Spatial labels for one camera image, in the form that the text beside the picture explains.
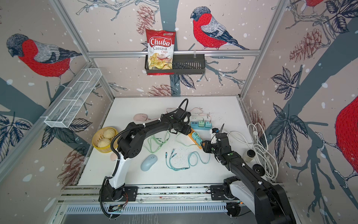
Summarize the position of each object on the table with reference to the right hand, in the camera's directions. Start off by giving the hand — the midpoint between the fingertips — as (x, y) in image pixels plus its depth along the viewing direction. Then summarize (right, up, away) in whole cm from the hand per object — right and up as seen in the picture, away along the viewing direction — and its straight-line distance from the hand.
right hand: (203, 142), depth 87 cm
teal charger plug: (-4, +3, +1) cm, 5 cm away
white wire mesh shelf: (-76, +20, -14) cm, 80 cm away
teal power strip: (-1, +10, +9) cm, 13 cm away
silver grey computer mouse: (-57, -9, -1) cm, 58 cm away
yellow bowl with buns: (-68, +1, +6) cm, 69 cm away
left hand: (-7, +7, +9) cm, 13 cm away
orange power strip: (-8, +3, +5) cm, 10 cm away
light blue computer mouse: (-33, -11, -4) cm, 35 cm away
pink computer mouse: (-46, +14, +20) cm, 52 cm away
